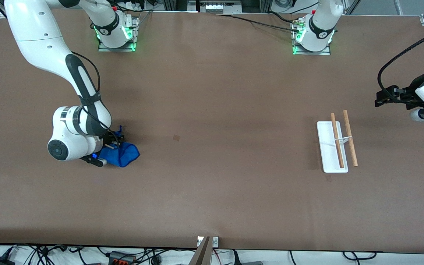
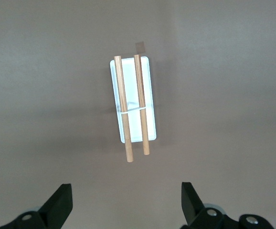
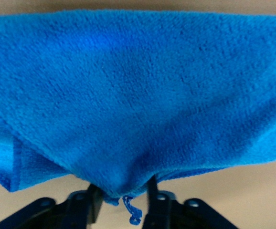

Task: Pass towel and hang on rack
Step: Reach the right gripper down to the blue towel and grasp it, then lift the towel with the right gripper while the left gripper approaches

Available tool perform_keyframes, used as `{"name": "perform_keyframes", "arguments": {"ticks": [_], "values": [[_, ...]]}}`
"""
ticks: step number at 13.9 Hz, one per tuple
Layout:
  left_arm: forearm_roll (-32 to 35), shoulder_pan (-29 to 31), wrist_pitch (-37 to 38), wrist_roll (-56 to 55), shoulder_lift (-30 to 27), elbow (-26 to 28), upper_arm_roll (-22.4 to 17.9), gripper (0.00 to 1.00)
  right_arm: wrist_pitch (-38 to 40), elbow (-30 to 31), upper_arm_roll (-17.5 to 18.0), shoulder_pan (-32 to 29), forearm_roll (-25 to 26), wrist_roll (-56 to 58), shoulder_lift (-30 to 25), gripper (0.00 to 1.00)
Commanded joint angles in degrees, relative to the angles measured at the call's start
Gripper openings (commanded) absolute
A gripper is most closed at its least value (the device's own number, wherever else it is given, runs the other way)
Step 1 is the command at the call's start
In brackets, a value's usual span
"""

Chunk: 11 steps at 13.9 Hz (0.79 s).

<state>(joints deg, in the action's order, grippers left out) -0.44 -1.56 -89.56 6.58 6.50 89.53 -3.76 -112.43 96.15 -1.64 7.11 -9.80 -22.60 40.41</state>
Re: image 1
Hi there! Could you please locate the blue microfibre towel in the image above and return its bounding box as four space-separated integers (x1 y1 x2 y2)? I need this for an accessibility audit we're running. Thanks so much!
98 126 141 168

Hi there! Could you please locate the white rack with wooden bars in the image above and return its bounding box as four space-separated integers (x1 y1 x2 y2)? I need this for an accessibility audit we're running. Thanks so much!
316 110 358 173

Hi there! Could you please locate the black and orange connector box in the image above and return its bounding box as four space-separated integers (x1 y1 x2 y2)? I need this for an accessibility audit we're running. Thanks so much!
108 251 136 265

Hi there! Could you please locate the white power strip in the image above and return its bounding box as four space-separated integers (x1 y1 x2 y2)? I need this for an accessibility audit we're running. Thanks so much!
197 0 243 14

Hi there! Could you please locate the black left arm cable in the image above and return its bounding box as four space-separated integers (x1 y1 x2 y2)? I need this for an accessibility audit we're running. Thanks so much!
377 25 424 100

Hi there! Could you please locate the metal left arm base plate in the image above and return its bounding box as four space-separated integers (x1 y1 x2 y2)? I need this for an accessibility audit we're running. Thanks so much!
291 21 331 56

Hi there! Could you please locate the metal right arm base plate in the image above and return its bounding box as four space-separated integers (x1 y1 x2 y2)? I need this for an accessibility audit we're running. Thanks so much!
98 16 139 52

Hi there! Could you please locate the white metal camera bracket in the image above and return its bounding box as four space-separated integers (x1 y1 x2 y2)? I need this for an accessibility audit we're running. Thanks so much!
197 236 219 248

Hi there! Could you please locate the brown camera post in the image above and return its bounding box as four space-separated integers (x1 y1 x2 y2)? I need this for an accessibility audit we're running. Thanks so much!
188 236 213 265

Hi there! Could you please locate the long black table cable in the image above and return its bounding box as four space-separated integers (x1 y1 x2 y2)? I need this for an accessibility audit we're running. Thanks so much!
212 13 303 34

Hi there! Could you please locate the black looped floor cable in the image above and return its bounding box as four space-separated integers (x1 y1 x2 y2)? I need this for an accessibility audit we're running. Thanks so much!
342 251 378 261

